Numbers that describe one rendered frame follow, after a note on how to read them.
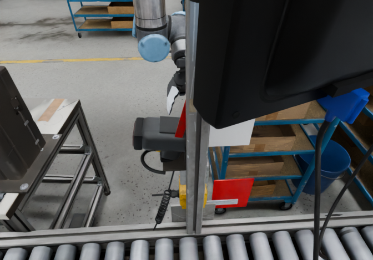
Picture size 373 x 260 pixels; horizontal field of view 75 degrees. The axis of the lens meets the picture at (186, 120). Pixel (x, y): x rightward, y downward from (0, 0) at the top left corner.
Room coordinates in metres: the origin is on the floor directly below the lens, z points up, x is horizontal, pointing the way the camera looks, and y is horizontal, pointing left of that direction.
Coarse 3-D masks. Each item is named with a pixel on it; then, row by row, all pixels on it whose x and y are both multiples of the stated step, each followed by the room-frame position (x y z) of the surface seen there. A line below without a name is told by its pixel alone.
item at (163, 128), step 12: (144, 120) 0.38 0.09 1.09; (156, 120) 0.38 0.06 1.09; (168, 120) 0.38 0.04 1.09; (144, 132) 0.34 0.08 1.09; (156, 132) 0.35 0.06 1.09; (168, 132) 0.35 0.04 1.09; (144, 144) 0.34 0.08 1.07; (156, 144) 0.34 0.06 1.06; (168, 144) 0.34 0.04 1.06; (180, 144) 0.34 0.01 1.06; (168, 156) 0.35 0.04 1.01
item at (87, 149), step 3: (81, 147) 0.91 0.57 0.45; (84, 147) 0.90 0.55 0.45; (87, 147) 0.89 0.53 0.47; (90, 147) 0.89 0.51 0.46; (84, 150) 0.88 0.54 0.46; (87, 150) 0.89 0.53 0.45; (90, 150) 0.88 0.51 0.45; (84, 153) 0.87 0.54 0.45; (87, 153) 0.87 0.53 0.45; (90, 153) 0.87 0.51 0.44; (93, 177) 0.92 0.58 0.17; (96, 177) 0.90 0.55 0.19; (99, 177) 0.90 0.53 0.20; (102, 177) 0.90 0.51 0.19; (99, 180) 0.89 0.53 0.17; (102, 180) 0.89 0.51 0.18; (99, 183) 0.87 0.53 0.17; (102, 183) 0.88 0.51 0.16
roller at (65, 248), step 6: (60, 246) 0.27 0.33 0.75; (66, 246) 0.27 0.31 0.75; (72, 246) 0.27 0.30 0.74; (60, 252) 0.26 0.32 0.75; (66, 252) 0.26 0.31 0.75; (72, 252) 0.26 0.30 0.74; (54, 258) 0.24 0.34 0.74; (60, 258) 0.24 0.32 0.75; (66, 258) 0.24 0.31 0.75; (72, 258) 0.25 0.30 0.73
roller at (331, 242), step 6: (330, 228) 0.32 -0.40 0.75; (324, 234) 0.30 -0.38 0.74; (330, 234) 0.30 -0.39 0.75; (336, 234) 0.30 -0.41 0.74; (324, 240) 0.29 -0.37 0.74; (330, 240) 0.29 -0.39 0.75; (336, 240) 0.29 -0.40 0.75; (324, 246) 0.28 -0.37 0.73; (330, 246) 0.27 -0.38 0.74; (336, 246) 0.27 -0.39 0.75; (342, 246) 0.27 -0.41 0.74; (324, 252) 0.27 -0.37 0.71; (330, 252) 0.26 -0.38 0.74; (336, 252) 0.26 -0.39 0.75; (342, 252) 0.26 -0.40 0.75; (330, 258) 0.25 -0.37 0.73; (336, 258) 0.24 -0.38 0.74; (342, 258) 0.24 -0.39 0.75; (348, 258) 0.24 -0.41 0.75
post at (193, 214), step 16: (192, 16) 0.30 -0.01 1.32; (192, 32) 0.30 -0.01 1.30; (192, 48) 0.30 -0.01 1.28; (192, 64) 0.30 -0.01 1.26; (192, 80) 0.30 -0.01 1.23; (192, 96) 0.30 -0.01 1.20; (192, 112) 0.30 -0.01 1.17; (192, 128) 0.30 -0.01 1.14; (208, 128) 0.31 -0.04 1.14; (192, 144) 0.30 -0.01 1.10; (208, 144) 0.31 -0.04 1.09; (192, 160) 0.30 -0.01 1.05; (192, 176) 0.30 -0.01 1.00; (192, 192) 0.30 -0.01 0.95; (176, 208) 0.34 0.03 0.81; (192, 208) 0.30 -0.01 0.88; (208, 208) 0.35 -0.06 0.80; (192, 224) 0.30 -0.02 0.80
